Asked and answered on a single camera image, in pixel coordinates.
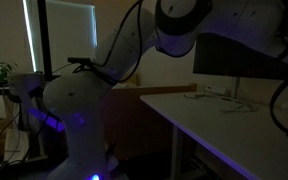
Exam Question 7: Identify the silver monitor stand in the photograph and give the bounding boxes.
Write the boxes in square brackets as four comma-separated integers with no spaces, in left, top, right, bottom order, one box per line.
[231,77,240,99]

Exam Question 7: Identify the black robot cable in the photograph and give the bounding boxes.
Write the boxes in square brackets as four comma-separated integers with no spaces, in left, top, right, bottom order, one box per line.
[269,66,288,139]

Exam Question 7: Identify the white power strip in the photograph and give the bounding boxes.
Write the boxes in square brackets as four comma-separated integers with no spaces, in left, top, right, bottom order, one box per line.
[204,86,227,95]

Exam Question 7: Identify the black vertical pole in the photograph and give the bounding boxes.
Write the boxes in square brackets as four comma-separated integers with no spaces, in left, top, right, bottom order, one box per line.
[37,0,53,81]

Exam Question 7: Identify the green potted plant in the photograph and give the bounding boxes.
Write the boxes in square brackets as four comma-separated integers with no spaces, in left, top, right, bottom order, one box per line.
[0,62,17,82]

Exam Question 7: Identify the white desk leg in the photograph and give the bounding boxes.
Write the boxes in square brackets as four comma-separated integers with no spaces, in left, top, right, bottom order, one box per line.
[170,126,183,180]

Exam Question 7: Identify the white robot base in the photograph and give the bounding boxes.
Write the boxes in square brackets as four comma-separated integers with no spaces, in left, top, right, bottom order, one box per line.
[7,72,126,180]

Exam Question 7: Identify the black camera on stand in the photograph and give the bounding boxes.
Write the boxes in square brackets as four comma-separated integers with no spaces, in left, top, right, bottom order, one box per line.
[67,57,92,65]

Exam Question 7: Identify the large left black monitor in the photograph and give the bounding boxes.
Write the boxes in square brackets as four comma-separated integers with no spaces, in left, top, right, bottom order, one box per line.
[193,6,288,81]

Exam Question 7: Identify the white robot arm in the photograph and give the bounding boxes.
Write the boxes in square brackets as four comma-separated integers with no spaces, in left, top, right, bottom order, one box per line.
[92,0,288,81]

